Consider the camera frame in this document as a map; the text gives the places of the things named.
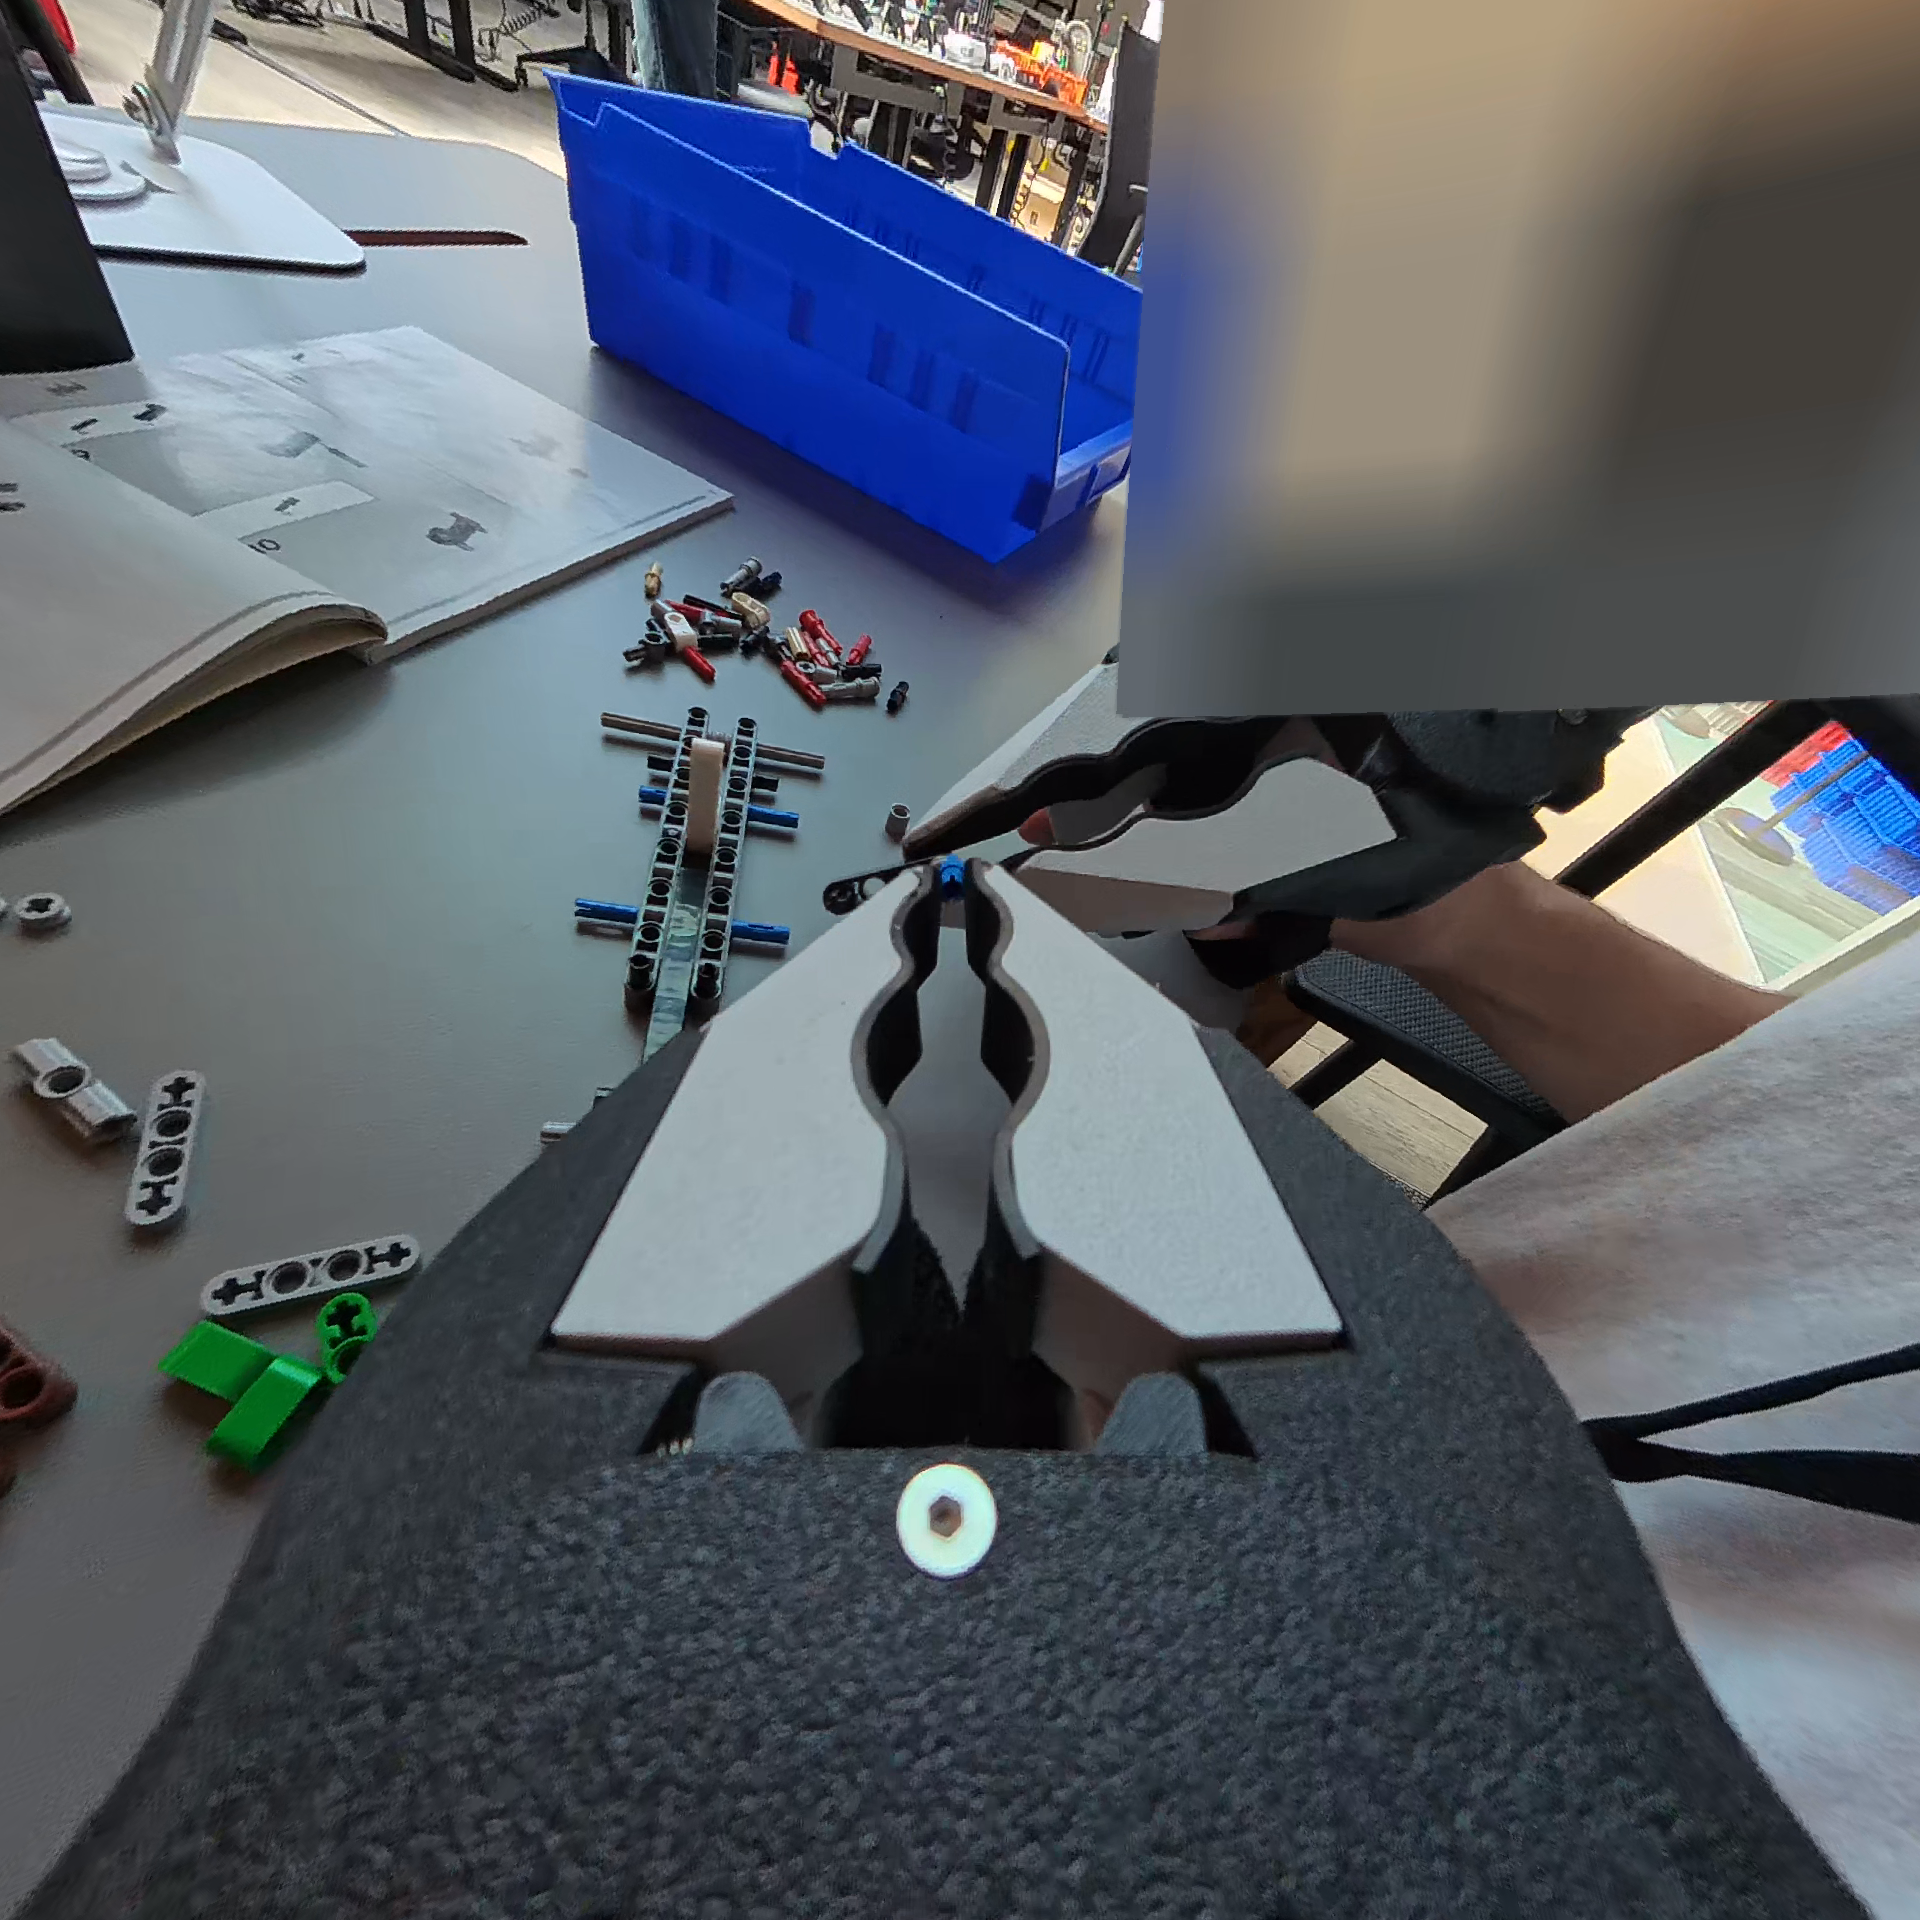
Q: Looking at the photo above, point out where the stack of small blue bins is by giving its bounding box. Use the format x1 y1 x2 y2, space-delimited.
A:
1761 721 1920 911

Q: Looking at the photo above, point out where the black drawstring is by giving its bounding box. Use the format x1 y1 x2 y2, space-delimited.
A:
1581 1342 1920 1524

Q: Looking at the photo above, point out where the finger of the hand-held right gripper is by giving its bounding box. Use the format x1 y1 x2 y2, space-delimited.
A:
1031 754 1401 935
901 668 1309 865

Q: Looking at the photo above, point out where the blue plastic bin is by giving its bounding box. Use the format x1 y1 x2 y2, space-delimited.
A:
545 67 1145 569

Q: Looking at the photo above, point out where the black metal bar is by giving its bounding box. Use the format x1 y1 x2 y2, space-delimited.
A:
1551 703 1870 890

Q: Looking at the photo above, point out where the grey black lego frame assembly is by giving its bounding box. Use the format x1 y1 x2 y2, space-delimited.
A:
574 704 829 1059

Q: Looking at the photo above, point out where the person's right forearm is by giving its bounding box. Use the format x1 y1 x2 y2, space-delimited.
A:
1328 863 1793 1126

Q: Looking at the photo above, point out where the cluttered wooden workbench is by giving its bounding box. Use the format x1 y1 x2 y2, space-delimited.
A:
720 0 1142 272

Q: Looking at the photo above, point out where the white monitor stand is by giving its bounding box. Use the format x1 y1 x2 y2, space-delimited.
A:
36 0 368 275

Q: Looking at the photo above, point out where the open instruction booklet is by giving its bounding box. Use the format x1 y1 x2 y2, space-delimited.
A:
0 323 735 818

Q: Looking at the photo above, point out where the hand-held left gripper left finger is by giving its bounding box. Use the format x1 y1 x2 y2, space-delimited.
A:
551 866 964 1452

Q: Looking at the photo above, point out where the computer monitor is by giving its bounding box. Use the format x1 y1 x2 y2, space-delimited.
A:
0 0 139 424

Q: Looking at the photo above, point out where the pile of small lego pieces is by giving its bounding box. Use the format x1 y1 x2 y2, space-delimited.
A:
621 558 917 711

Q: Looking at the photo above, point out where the green lego panel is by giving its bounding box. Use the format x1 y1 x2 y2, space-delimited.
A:
157 1319 281 1401
205 1359 327 1473

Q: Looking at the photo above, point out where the grey thin lego beam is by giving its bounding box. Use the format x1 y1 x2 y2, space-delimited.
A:
124 1070 208 1234
199 1233 422 1322

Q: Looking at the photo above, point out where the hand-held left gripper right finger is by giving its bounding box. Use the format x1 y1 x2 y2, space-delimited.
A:
963 859 1347 1452

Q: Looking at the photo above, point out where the person's white sweatshirt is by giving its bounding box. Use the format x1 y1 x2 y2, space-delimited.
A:
1423 938 1920 1920

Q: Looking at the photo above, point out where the black mesh office chair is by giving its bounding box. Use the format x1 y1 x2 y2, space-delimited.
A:
1281 952 1567 1210

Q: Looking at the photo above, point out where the light grey lego connector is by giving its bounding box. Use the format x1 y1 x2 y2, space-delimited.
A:
11 1039 136 1151

